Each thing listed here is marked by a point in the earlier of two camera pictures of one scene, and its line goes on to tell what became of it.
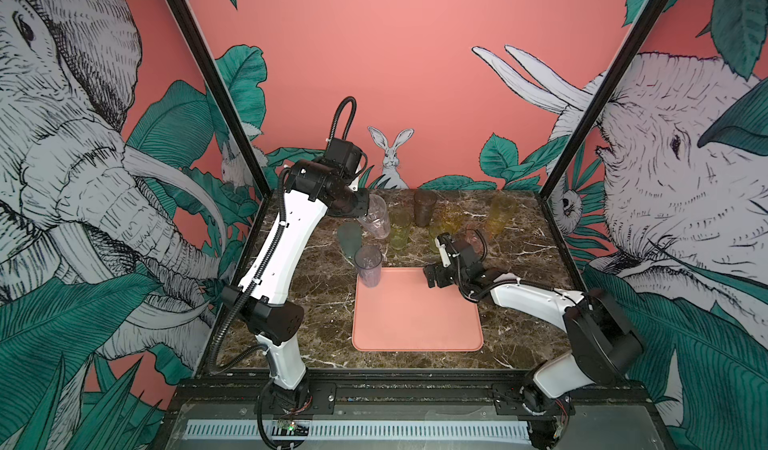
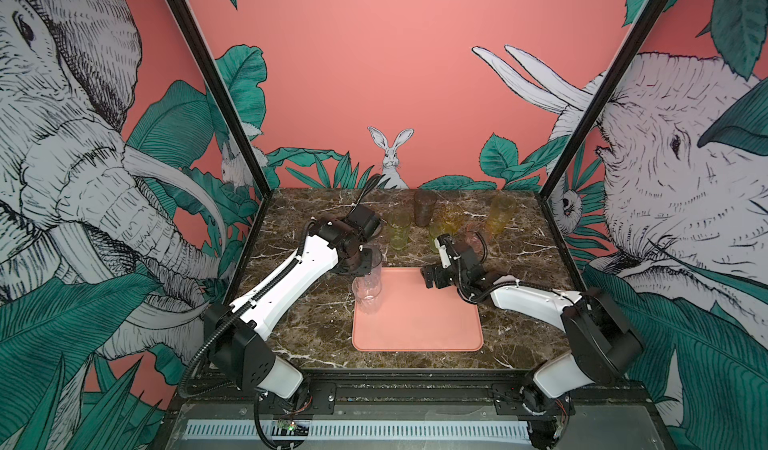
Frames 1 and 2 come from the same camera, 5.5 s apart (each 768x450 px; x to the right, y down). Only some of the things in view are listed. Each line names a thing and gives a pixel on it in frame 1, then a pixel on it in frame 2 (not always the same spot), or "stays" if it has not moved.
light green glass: x=400 y=228 stays
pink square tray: x=403 y=313 stays
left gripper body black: x=356 y=204 → x=361 y=266
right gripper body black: x=446 y=276 stays
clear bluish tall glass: x=368 y=259 stays
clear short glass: x=377 y=220 → x=367 y=291
